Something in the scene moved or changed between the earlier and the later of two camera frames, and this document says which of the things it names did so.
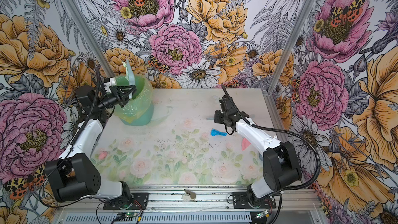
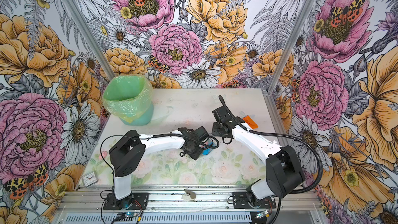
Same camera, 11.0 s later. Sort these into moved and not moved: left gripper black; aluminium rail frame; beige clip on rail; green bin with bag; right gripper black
Moved: right gripper black; left gripper black
Not moved: beige clip on rail; aluminium rail frame; green bin with bag
